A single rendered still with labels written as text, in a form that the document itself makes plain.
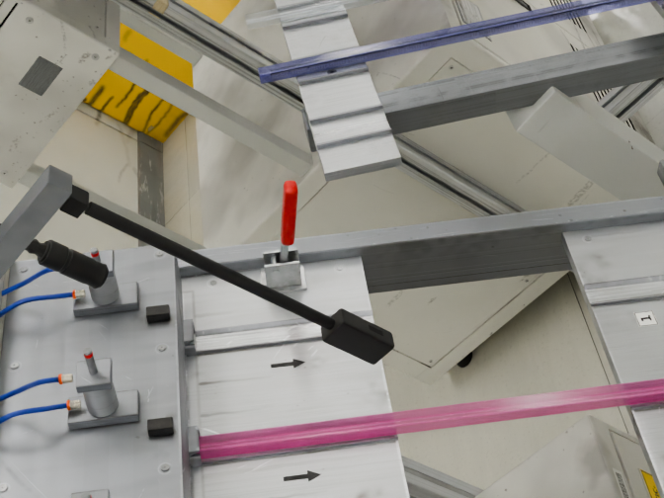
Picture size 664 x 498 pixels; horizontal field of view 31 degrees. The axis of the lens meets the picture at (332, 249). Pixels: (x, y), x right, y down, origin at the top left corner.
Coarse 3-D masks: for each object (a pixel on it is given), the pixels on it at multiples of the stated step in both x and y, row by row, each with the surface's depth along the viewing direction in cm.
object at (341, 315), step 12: (336, 312) 75; (348, 312) 75; (336, 324) 74; (348, 324) 74; (360, 324) 75; (372, 324) 76; (324, 336) 75; (336, 336) 75; (348, 336) 75; (360, 336) 75; (372, 336) 75; (384, 336) 76; (348, 348) 76; (360, 348) 76; (372, 348) 76; (384, 348) 76; (372, 360) 77
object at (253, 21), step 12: (324, 0) 125; (336, 0) 125; (348, 0) 125; (360, 0) 125; (372, 0) 125; (384, 0) 126; (264, 12) 125; (276, 12) 125; (288, 12) 125; (300, 12) 125; (312, 12) 125; (324, 12) 125; (252, 24) 125; (264, 24) 125
